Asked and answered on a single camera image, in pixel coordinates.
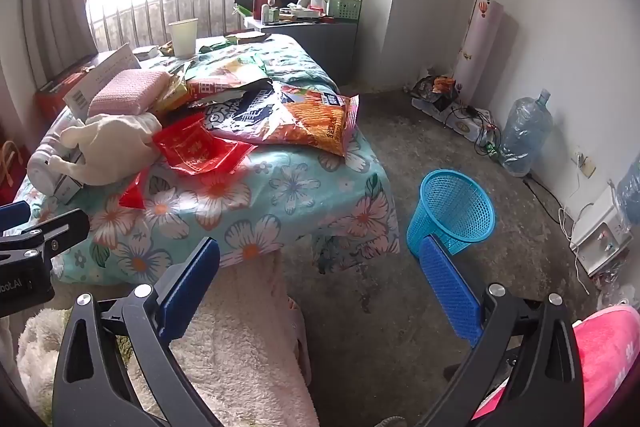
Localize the grey cabinet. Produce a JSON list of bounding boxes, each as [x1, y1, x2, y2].
[[243, 14, 361, 82]]

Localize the green potato chips bag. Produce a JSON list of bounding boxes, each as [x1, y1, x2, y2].
[[182, 57, 273, 108]]

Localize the white appliance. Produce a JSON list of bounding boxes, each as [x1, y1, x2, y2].
[[570, 187, 633, 278]]

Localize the white printed board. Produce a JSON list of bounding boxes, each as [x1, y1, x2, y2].
[[452, 0, 505, 108]]

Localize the white bottle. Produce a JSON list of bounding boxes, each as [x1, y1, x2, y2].
[[26, 142, 81, 198]]

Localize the blue mesh waste basket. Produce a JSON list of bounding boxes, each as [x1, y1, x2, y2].
[[406, 168, 496, 258]]

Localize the cream fleece blanket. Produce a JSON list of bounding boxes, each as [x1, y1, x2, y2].
[[125, 252, 321, 427]]

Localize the white cardboard box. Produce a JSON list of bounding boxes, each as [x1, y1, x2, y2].
[[62, 43, 143, 120]]

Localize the white power strip with cables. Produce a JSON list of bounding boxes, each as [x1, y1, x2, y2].
[[412, 99, 501, 158]]

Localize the pink knitted cloth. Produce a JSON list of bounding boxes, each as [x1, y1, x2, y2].
[[87, 69, 172, 118]]

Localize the wicker basket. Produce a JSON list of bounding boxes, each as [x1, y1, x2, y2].
[[0, 139, 26, 188]]

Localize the green plastic basket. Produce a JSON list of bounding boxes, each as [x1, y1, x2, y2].
[[327, 0, 362, 20]]

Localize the white cloth glove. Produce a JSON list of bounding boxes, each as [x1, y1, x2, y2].
[[47, 112, 163, 186]]

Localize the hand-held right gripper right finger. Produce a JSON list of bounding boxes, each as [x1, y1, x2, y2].
[[415, 236, 586, 427]]

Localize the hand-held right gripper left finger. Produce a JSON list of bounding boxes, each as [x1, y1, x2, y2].
[[51, 236, 223, 427]]

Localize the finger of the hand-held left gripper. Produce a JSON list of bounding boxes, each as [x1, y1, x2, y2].
[[0, 208, 91, 270], [0, 201, 32, 236]]

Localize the wall socket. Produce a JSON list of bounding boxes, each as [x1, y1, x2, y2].
[[575, 152, 598, 180]]

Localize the black floor cable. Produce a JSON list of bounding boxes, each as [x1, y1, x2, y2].
[[522, 174, 566, 212]]

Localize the orange-brown snack packet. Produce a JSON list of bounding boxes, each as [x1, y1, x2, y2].
[[225, 32, 273, 45]]

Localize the white fluffy cloth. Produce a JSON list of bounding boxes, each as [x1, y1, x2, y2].
[[17, 307, 136, 423]]

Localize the large clear water bottle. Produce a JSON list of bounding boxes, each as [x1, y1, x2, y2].
[[616, 164, 640, 228], [498, 88, 555, 178]]

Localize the red plastic packet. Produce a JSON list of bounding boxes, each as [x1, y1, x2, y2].
[[119, 112, 258, 210]]

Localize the black bag of rubbish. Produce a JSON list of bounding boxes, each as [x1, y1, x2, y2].
[[411, 74, 458, 112]]

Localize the floral turquoise blanket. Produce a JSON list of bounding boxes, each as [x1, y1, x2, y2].
[[10, 34, 403, 285]]

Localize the white paper cup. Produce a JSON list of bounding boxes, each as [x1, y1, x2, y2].
[[168, 19, 199, 58]]

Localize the orange and pink snack bag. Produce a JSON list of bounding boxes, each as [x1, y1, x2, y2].
[[202, 79, 361, 158]]

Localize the yellow snack packet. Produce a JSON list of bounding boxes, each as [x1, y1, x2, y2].
[[152, 74, 191, 112]]

